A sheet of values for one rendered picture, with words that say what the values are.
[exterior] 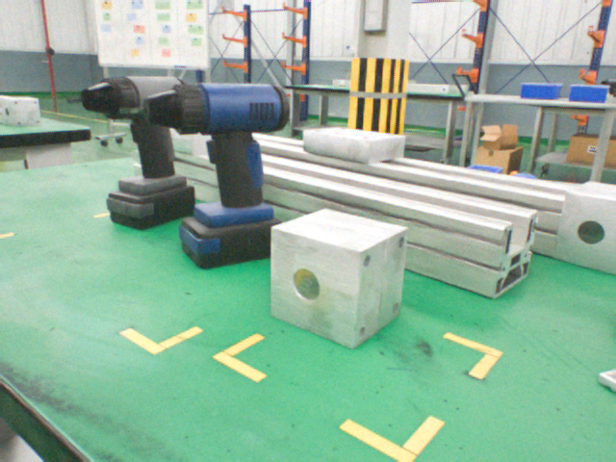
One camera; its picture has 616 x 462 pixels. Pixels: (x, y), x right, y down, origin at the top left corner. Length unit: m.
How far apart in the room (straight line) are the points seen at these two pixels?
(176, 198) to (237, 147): 0.23
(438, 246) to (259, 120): 0.26
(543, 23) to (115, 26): 5.87
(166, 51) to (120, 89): 5.54
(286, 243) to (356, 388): 0.15
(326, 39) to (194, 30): 4.66
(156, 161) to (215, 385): 0.47
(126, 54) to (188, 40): 0.85
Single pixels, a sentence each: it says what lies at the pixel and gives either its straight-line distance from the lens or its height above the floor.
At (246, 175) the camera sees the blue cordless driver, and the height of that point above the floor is 0.89.
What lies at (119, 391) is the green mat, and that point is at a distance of 0.43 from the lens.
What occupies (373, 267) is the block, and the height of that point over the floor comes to 0.85.
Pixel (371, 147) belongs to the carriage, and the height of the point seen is 0.89.
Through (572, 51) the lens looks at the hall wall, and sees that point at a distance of 8.45.
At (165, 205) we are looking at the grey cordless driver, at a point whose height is 0.81.
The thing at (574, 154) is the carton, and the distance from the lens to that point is 5.58.
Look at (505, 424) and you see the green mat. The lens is 0.41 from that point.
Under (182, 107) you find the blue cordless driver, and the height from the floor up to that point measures 0.97.
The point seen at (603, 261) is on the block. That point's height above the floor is 0.79.
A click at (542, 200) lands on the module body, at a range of 0.76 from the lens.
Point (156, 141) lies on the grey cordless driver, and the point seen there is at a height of 0.90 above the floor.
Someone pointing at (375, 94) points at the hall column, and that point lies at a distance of 3.85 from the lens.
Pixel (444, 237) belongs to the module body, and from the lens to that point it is 0.61.
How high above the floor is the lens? 1.02
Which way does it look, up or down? 18 degrees down
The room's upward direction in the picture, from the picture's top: 2 degrees clockwise
